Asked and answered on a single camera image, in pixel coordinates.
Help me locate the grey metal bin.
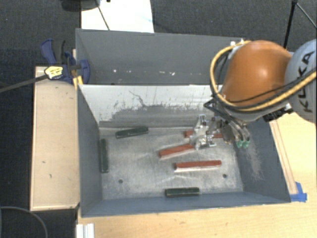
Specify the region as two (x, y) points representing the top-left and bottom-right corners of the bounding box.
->
(75, 28), (292, 218)

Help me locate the red-brown flat block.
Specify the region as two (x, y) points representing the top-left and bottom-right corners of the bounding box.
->
(158, 143), (197, 160)
(173, 160), (222, 174)
(183, 130), (224, 140)

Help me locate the dark green flat block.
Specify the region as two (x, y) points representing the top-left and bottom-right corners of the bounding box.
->
(164, 186), (201, 198)
(99, 138), (110, 174)
(114, 125), (150, 139)

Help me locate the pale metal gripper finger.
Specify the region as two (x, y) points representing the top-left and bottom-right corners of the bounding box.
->
(195, 131), (217, 150)
(189, 114), (209, 144)

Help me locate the black cylinder on white bracket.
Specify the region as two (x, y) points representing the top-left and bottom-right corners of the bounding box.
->
(263, 104), (294, 122)

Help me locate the pale wood flat board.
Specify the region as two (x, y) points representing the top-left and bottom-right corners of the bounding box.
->
(29, 65), (81, 212)

